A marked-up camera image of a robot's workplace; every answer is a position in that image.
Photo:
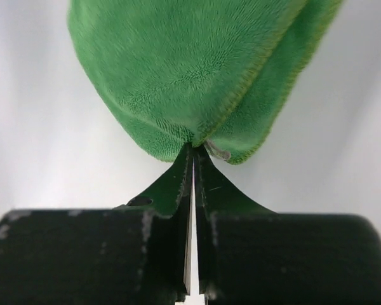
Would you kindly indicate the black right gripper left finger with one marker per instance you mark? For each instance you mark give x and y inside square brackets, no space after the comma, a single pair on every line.
[137,253]

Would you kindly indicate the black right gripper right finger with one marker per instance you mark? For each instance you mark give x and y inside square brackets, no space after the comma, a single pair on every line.
[248,254]

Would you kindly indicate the green microfibre towel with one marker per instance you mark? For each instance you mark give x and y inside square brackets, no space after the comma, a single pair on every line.
[209,73]

